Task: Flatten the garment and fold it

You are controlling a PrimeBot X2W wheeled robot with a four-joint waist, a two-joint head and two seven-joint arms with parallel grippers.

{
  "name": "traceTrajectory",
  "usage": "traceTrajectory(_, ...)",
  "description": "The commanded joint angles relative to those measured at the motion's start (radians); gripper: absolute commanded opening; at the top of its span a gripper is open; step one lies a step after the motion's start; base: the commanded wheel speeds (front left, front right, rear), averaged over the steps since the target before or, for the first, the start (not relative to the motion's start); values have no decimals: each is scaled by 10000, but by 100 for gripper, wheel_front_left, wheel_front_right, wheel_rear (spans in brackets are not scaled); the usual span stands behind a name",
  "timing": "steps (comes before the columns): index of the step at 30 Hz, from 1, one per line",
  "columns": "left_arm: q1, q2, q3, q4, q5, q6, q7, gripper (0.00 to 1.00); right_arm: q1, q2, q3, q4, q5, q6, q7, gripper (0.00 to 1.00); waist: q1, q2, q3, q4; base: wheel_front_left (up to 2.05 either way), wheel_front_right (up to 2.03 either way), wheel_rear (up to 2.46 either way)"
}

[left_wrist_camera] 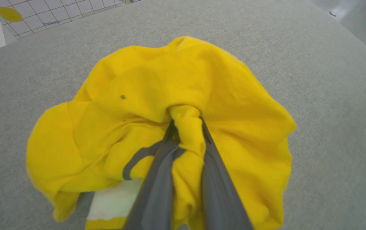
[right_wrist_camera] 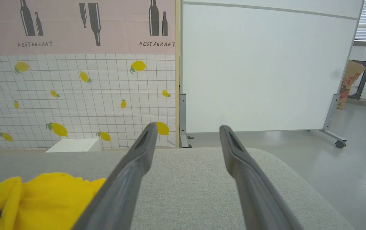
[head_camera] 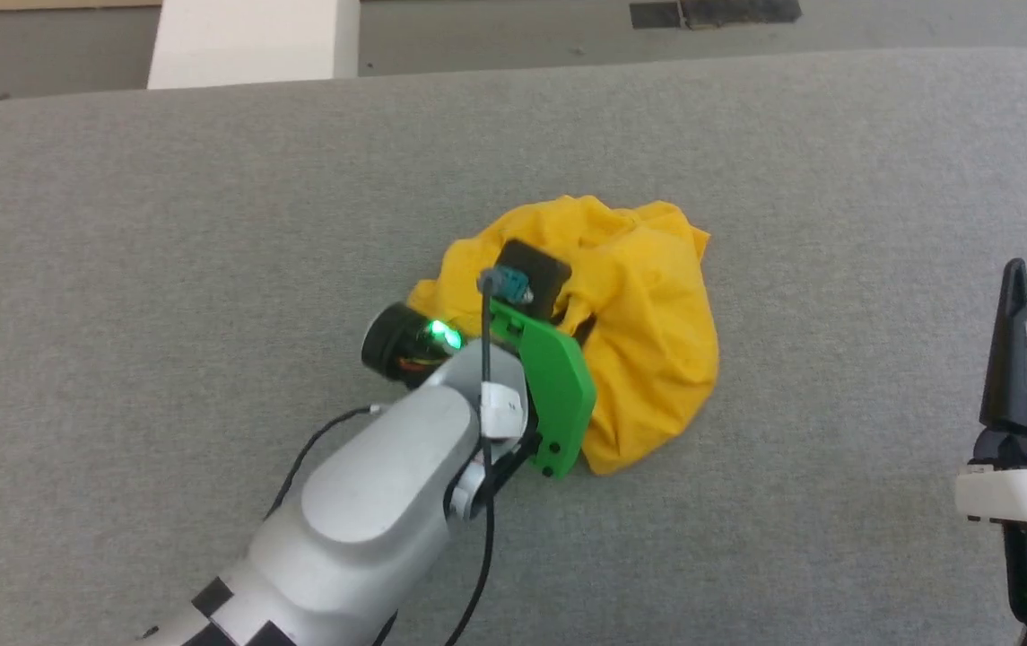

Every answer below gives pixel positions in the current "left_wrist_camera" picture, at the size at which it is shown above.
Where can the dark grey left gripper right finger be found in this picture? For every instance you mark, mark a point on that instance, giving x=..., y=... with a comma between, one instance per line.
x=218, y=191

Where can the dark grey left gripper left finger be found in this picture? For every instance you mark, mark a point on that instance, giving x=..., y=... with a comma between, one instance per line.
x=157, y=191

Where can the yellow cartoon print t-shirt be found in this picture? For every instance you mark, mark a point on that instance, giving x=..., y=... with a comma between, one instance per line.
x=176, y=80

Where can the grey fabric sofa surface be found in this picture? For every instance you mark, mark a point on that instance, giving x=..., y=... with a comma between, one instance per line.
x=330, y=95

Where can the yellow lemon wall sticker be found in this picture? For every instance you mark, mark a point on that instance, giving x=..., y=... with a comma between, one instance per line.
x=10, y=14

